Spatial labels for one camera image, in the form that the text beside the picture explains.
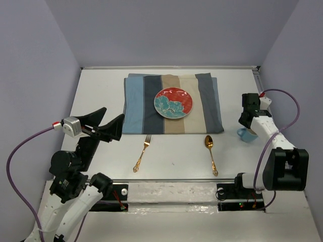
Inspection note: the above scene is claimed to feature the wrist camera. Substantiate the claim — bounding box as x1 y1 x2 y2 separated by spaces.
259 93 272 110
52 116 82 138

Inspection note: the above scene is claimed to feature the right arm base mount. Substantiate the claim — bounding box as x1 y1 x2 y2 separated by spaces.
215 183 265 212

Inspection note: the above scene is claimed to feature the red and teal plate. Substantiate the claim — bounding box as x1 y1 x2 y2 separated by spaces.
153 87 193 119

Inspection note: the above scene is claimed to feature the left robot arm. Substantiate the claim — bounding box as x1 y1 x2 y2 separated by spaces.
26 107 125 241

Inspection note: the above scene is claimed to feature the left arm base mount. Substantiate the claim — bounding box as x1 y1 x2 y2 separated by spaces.
89 183 129 212

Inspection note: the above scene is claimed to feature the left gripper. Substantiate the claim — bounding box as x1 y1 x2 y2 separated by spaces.
75 106 126 169

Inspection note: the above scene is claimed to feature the light blue mug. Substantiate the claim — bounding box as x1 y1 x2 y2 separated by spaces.
237 128 258 143

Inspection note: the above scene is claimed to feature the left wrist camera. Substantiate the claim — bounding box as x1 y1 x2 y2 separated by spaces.
52 116 82 138

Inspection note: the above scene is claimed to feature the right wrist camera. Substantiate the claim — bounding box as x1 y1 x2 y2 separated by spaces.
259 93 272 110

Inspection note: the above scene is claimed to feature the gold spoon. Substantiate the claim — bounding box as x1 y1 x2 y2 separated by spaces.
204 135 219 176

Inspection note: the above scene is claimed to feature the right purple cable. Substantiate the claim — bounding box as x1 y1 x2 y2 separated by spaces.
253 88 301 210

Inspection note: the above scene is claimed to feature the striped cloth placemat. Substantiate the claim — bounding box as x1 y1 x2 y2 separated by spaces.
123 73 224 135

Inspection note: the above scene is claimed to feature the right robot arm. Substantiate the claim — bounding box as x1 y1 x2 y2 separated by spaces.
232 92 309 198

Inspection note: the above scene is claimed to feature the gold fork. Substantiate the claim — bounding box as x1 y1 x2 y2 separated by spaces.
133 134 151 173

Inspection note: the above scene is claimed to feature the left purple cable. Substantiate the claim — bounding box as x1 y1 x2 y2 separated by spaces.
6 125 89 242

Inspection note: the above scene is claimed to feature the purple cable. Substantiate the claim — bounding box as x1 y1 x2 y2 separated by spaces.
6 125 89 242
253 88 301 210

